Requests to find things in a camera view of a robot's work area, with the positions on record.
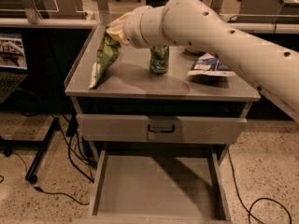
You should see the green jalapeno chip bag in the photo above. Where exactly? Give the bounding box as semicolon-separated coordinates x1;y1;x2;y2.
89;32;121;89

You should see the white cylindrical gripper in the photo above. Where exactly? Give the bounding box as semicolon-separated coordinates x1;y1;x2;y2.
107;6;152;49

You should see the black floor cable right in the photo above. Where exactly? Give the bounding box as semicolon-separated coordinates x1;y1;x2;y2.
227;149;292;224

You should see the blue white chip bag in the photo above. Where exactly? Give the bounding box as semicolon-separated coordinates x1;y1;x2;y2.
188;53;235;77

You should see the black floor cable left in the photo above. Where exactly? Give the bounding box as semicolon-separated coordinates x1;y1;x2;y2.
0;112;97;207

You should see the green soda can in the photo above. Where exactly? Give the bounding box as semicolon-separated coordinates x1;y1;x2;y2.
149;45;169;74

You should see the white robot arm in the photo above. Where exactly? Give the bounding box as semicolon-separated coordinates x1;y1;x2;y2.
107;0;299;122

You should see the black desk leg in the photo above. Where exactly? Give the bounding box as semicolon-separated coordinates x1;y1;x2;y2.
25;118;60;184

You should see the open laptop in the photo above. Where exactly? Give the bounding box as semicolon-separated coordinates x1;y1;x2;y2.
0;30;28;104

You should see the grey metal drawer cabinet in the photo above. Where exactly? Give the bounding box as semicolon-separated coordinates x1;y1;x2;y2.
64;12;263;224

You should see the open middle drawer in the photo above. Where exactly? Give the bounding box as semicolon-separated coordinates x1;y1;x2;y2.
72;149;233;224

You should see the white paper bowl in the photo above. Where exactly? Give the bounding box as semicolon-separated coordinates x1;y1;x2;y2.
185;46;205;55

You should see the black drawer handle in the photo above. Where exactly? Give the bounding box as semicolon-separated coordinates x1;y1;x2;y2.
148;125;176;133

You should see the closed top drawer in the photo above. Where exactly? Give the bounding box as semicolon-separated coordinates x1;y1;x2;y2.
77;114;247;145

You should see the black floor cable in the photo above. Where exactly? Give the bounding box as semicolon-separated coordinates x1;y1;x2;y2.
0;112;97;207
227;149;292;224

